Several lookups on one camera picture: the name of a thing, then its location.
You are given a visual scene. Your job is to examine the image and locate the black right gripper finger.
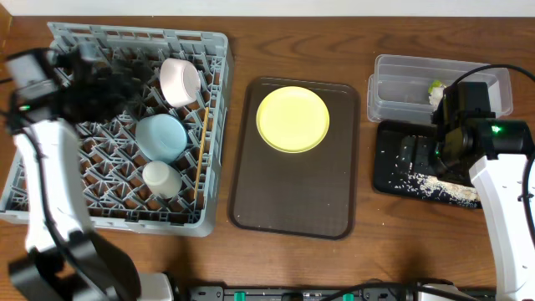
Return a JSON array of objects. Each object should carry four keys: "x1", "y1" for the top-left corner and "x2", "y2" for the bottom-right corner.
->
[
  {"x1": 399, "y1": 135, "x2": 417, "y2": 171},
  {"x1": 415, "y1": 136, "x2": 436, "y2": 174}
]

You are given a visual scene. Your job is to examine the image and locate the white tissue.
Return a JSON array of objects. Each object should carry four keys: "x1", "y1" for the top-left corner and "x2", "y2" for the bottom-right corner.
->
[{"x1": 429, "y1": 86, "x2": 445, "y2": 107}]

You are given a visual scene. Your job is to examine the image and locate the green foil snack wrapper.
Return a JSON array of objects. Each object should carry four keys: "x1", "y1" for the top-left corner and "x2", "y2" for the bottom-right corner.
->
[{"x1": 428, "y1": 80, "x2": 446, "y2": 94}]

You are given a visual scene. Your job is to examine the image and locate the light blue bowl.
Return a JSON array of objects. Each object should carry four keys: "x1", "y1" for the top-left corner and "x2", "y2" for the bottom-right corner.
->
[{"x1": 135, "y1": 114, "x2": 188, "y2": 163}]

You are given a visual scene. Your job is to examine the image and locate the pink bowl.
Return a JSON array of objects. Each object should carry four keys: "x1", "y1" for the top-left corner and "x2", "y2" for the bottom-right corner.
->
[{"x1": 160, "y1": 58, "x2": 201, "y2": 108}]

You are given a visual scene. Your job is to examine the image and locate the yellow plate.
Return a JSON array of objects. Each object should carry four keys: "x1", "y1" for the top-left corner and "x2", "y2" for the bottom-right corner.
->
[{"x1": 255, "y1": 86, "x2": 330, "y2": 154}]

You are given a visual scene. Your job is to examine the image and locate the white cup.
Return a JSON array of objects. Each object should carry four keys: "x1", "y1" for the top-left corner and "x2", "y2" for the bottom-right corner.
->
[{"x1": 142, "y1": 161, "x2": 182, "y2": 199}]

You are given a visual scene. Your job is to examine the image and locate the wooden chopstick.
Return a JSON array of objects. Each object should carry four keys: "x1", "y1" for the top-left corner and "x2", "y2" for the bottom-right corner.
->
[{"x1": 194, "y1": 106, "x2": 210, "y2": 201}]

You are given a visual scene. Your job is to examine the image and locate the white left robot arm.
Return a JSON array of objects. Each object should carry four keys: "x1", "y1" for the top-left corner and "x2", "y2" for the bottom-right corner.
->
[{"x1": 4, "y1": 43, "x2": 141, "y2": 300}]

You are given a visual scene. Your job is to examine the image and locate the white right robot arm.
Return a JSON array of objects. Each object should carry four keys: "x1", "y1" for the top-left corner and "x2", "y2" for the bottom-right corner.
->
[{"x1": 411, "y1": 82, "x2": 534, "y2": 300}]

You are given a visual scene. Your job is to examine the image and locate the black waste tray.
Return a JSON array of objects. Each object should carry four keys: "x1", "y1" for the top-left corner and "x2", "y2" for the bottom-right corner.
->
[{"x1": 373, "y1": 120, "x2": 482, "y2": 209}]

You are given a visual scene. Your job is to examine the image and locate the clear plastic waste bin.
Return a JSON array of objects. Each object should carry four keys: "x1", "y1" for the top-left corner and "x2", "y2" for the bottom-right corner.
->
[{"x1": 367, "y1": 54, "x2": 513, "y2": 125}]

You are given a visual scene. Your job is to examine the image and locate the grey dishwasher rack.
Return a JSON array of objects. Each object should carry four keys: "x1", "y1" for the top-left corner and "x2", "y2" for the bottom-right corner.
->
[{"x1": 1, "y1": 23, "x2": 232, "y2": 237}]

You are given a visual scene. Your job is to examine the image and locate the rice and nuts pile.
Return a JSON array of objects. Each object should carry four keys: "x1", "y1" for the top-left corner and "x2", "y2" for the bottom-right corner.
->
[{"x1": 381, "y1": 151, "x2": 481, "y2": 208}]

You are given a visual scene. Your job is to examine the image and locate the brown serving tray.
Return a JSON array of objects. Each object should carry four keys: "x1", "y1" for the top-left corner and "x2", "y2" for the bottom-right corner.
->
[{"x1": 228, "y1": 77, "x2": 360, "y2": 240}]

